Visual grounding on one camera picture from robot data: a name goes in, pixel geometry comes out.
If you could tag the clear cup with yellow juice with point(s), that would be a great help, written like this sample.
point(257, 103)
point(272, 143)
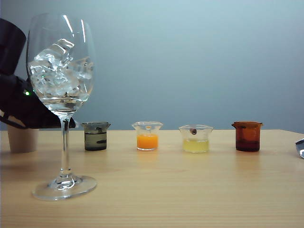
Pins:
point(196, 146)

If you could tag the smoky grey measuring cup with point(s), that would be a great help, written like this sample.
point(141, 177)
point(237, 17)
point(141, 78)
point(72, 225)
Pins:
point(95, 142)

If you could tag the beige paper cup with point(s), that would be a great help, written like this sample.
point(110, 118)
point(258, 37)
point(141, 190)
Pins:
point(23, 142)

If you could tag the clear wine glass with ice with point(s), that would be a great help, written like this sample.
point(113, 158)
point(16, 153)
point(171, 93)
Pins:
point(64, 142)

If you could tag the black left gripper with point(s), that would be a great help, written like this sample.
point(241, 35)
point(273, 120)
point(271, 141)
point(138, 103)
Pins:
point(21, 107)

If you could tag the amber brown measuring cup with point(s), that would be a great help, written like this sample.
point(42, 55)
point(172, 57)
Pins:
point(247, 140)

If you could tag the clear cup with orange juice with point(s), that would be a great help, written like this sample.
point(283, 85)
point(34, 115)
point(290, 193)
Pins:
point(147, 142)

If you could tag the silver foil object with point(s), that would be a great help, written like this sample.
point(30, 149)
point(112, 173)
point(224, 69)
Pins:
point(301, 149)

